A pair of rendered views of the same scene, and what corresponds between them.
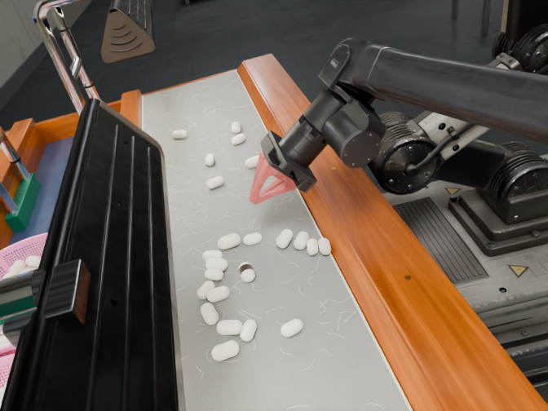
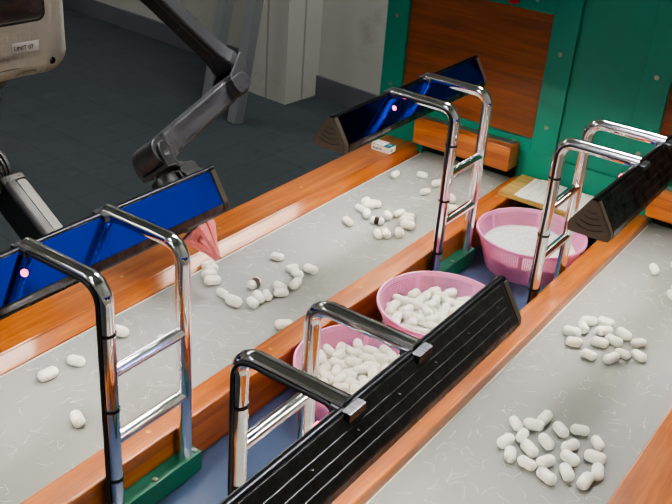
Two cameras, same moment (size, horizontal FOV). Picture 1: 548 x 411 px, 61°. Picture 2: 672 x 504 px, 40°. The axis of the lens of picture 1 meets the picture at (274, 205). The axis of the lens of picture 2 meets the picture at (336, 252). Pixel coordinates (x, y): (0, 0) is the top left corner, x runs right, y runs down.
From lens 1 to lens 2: 2.21 m
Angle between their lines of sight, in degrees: 106
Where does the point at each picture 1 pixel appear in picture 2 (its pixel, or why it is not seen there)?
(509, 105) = (214, 108)
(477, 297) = not seen: hidden behind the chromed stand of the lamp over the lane
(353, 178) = (132, 264)
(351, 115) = (187, 168)
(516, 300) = not seen: hidden behind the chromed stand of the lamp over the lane
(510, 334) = not seen: hidden behind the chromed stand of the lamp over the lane
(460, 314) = (232, 213)
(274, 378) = (307, 256)
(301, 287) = (245, 267)
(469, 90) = (204, 114)
